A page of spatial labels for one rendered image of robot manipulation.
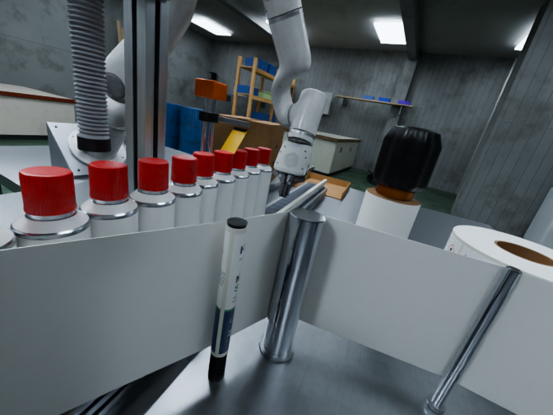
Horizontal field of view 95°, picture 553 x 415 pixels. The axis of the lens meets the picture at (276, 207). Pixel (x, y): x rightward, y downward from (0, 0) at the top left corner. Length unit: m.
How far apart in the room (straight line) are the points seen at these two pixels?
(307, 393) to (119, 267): 0.24
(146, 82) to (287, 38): 0.40
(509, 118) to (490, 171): 0.84
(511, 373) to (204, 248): 0.33
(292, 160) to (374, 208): 0.40
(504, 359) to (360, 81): 8.72
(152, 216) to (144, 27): 0.29
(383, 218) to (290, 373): 0.26
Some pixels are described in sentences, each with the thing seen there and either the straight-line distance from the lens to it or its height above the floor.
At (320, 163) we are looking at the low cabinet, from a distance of 6.13.
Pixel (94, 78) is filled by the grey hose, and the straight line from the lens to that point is 0.39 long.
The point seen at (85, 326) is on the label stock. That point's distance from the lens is 0.24.
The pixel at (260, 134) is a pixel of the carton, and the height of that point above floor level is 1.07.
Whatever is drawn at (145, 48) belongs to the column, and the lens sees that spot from 0.49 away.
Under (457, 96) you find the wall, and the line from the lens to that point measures 8.67.
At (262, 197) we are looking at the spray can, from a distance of 0.59.
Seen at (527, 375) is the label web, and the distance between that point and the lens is 0.39.
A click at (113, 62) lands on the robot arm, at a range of 0.91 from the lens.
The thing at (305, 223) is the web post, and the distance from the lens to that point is 0.25.
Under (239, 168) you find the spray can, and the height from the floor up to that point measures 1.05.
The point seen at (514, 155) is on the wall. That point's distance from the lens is 5.57.
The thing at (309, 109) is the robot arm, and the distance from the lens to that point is 0.81.
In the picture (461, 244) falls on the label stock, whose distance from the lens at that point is 0.52.
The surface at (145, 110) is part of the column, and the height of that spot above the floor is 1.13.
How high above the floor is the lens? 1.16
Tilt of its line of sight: 20 degrees down
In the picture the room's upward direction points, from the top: 11 degrees clockwise
